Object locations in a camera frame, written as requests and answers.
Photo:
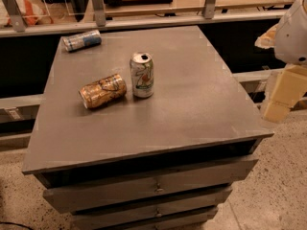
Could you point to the metal railing post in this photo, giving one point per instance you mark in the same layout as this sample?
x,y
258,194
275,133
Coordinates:
x,y
208,10
18,23
99,12

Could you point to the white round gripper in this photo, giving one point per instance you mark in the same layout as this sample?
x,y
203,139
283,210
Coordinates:
x,y
292,37

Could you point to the crushed orange soda can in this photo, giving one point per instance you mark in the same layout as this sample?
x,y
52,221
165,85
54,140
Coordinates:
x,y
103,91

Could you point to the bottom grey drawer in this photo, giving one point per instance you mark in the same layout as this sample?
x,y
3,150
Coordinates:
x,y
169,221

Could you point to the metal railing post left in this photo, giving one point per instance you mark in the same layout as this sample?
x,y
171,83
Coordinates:
x,y
18,23

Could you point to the grey drawer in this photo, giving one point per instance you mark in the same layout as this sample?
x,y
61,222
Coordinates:
x,y
101,193
169,221
153,208

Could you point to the blue silver energy drink can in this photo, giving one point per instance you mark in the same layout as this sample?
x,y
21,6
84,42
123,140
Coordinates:
x,y
78,41

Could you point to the metal railing post middle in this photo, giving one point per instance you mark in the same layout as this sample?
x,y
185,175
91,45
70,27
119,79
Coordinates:
x,y
99,12

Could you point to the middle grey drawer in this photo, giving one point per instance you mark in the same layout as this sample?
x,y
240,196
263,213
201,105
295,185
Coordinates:
x,y
153,208

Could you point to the white green 7up can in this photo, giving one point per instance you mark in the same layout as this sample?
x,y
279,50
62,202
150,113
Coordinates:
x,y
142,74

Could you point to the top grey drawer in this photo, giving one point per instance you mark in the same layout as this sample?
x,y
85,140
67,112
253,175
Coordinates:
x,y
101,193

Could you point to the grey drawer cabinet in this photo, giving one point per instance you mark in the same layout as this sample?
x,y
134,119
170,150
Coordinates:
x,y
197,113

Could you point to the metal railing post right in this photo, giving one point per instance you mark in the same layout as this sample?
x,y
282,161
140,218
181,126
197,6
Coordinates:
x,y
208,10

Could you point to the orange white cloth bag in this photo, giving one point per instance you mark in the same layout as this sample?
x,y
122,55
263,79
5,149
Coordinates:
x,y
32,13

